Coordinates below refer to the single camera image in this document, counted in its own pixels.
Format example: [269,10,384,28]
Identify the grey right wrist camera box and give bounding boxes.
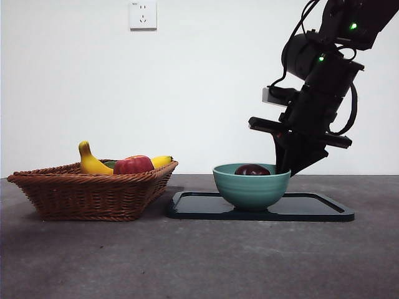
[262,86,292,107]

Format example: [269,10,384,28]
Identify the yellow banana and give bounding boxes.
[77,140,173,176]

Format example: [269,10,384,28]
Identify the brown wicker basket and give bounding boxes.
[7,160,179,222]

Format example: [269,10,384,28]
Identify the red apple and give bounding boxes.
[113,154,155,175]

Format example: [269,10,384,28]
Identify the teal ribbed bowl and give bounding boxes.
[213,163,292,212]

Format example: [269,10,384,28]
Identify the white wall socket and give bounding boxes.
[129,0,158,31]

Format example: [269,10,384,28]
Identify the black rectangular tray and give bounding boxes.
[164,191,356,222]

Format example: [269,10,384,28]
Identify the thin black cable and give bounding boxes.
[268,0,317,94]
[330,82,358,136]

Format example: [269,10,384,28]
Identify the dark purple plum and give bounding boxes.
[234,163,271,176]

